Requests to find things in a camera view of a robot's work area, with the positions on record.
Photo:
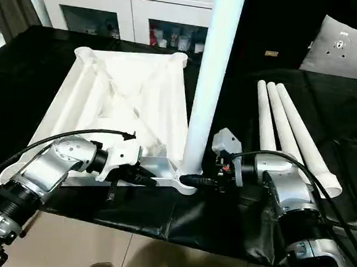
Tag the white plastic table leg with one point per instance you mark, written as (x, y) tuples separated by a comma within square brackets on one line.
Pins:
[(266, 122), (210, 80), (281, 123), (305, 140)]

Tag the white plastic table top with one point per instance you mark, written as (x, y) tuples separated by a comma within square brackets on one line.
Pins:
[(126, 92)]

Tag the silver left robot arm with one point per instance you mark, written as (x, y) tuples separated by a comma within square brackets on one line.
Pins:
[(46, 166)]

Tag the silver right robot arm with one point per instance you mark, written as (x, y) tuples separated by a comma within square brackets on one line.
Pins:
[(291, 192)]

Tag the black work mat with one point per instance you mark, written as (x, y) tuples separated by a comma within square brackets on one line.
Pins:
[(159, 218)]

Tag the small yellow label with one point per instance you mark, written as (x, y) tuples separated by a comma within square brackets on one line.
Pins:
[(271, 53)]

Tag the white mug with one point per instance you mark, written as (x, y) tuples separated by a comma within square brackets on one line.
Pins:
[(199, 47)]

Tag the white glass-door sideboard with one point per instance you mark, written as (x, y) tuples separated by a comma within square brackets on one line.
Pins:
[(133, 6)]

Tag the grey cushion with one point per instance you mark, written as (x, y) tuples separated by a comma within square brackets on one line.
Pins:
[(349, 51)]

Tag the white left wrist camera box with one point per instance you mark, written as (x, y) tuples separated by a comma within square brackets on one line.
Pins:
[(121, 154)]

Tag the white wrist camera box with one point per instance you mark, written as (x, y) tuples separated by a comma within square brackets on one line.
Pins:
[(226, 140), (121, 154)]

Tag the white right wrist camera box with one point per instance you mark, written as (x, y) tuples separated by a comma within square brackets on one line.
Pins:
[(226, 140)]

